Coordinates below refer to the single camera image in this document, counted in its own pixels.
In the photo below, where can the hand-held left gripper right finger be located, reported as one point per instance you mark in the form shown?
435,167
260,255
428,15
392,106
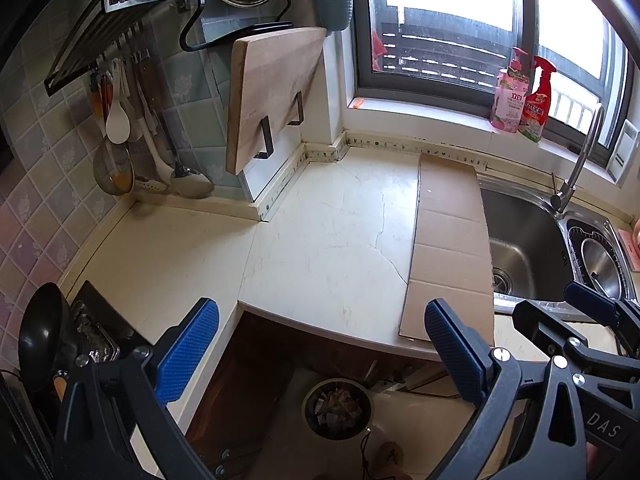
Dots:
455,350

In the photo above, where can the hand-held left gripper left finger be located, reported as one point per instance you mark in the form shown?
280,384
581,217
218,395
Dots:
187,350

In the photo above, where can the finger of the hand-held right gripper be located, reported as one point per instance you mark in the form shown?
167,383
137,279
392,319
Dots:
590,302
537,325

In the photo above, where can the heap of wrappers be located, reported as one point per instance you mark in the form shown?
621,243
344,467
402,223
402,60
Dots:
336,407

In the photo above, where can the round waste bin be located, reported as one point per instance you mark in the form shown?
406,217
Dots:
307,412

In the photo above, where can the person's right hand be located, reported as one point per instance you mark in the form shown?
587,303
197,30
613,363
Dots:
592,462

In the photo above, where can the steel bowl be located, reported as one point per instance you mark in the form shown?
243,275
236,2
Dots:
600,270

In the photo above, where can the pink sponge holder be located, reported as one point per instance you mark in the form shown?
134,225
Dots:
631,247

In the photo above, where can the black gas stove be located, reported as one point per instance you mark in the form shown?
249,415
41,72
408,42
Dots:
115,305

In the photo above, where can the stainless steel sink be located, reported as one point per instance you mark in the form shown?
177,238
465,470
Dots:
525,240

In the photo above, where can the brown cardboard sheet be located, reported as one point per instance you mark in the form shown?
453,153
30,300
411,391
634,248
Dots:
450,240

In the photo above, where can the steel faucet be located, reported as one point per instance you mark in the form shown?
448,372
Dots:
577,160

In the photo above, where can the black wok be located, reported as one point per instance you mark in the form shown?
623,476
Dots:
45,330

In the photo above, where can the steel ladle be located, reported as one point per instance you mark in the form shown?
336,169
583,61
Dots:
192,185

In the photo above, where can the white slotted turner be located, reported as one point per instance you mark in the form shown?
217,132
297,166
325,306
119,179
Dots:
152,186

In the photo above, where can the metal mesh strainer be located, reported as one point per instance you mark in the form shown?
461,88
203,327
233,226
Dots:
110,170

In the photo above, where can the red spray bottle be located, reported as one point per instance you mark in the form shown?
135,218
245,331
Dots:
536,105

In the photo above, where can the patterned edge sealing strip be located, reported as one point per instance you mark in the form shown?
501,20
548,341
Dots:
385,144

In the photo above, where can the pink soap bottle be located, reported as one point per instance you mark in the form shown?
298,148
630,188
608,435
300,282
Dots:
510,100

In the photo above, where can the white plastic spoon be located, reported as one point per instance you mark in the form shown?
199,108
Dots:
135,127

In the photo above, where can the white rice paddle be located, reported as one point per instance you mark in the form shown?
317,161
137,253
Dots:
117,122

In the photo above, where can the orange lighter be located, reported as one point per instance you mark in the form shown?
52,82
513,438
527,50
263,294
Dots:
357,104

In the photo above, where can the wooden cutting board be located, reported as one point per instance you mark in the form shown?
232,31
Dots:
275,100

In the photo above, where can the red cloth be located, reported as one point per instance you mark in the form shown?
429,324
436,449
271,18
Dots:
377,50

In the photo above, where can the blue utensil holder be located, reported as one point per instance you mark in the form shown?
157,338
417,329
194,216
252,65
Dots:
334,10

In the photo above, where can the white wall socket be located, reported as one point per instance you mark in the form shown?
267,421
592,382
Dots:
625,152

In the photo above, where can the black board bracket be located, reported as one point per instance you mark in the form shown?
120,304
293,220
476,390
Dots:
264,145
298,112

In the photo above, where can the dark window frame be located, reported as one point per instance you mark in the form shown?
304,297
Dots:
425,91

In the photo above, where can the metal wall rack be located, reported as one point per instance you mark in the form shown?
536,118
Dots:
100,30

